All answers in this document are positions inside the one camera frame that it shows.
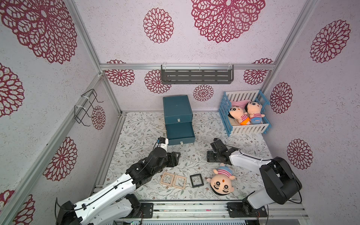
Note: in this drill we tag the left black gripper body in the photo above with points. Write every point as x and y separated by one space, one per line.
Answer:
171 160

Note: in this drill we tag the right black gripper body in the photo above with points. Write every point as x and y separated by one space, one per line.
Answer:
214 155

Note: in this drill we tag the wooden brooch box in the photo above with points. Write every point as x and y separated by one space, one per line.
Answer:
167 179
179 182

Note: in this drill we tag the small black brooch box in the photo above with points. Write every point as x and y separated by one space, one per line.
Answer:
212 157
196 180

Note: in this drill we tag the teal drawer cabinet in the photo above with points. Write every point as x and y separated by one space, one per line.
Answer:
178 117

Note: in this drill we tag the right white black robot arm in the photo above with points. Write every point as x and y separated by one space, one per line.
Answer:
280 182

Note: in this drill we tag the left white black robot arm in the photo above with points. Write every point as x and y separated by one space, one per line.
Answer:
117 200

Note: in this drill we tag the plush doll striped hat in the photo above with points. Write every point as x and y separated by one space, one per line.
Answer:
221 182

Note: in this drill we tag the plush doll orange pants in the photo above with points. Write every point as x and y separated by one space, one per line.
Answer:
239 115

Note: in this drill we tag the blue white toy crib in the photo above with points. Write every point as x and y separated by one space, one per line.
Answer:
232 127

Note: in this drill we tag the pink crib blanket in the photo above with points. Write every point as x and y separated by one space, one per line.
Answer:
240 104

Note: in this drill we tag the plush doll blue pants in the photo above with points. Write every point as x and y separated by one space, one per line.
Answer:
253 110

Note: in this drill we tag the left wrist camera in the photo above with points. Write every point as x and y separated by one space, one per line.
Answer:
162 142

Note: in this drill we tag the aluminium front rail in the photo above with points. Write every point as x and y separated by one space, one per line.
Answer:
217 210

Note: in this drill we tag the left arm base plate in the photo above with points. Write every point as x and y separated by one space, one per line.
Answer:
146 210

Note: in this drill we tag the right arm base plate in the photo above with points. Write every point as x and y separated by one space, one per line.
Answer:
242 211

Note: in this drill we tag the grey wall shelf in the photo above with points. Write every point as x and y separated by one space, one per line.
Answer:
197 76

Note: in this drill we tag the black wire wall rack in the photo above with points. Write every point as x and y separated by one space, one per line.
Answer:
81 111

